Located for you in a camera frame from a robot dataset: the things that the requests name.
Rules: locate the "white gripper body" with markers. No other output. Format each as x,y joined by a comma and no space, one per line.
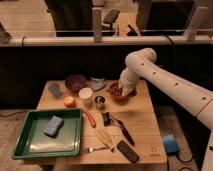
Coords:
128,79

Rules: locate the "yellow corn cob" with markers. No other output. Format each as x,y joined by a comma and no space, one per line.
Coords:
104,137

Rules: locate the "black binder clip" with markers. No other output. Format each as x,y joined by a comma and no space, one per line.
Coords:
106,118

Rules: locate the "green plastic tray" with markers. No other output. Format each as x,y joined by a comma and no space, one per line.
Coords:
32,143

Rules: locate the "blue plastic cup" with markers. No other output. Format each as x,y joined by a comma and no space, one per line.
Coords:
54,89

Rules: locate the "orange fruit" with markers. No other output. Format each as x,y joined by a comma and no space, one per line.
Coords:
70,102

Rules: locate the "wooden table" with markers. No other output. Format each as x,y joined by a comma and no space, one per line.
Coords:
137,114

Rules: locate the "black handled knife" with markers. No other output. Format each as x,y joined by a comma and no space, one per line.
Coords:
124,130

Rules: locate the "purple bowl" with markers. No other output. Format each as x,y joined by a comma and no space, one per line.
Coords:
75,82

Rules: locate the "small metal cup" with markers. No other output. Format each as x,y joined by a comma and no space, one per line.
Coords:
100,102

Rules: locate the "orange bowl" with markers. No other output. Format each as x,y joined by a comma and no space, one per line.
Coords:
116,98

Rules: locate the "dark red grape bunch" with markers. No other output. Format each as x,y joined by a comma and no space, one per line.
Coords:
115,91

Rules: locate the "white paper cup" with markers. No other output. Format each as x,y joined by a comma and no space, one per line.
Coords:
85,95

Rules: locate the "orange carrot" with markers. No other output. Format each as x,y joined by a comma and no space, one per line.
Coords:
90,117

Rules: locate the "blue sponge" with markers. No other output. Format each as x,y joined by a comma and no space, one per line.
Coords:
53,126

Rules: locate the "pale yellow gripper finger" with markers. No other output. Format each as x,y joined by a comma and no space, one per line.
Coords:
126,91

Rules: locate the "blue tape roll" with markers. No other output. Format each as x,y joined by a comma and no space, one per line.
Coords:
170,144

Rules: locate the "silver fork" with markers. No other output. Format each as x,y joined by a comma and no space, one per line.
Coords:
92,149

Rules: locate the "black remote control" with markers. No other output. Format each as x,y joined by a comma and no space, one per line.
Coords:
130,154

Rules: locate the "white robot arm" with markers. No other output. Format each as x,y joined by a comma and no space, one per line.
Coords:
195,99

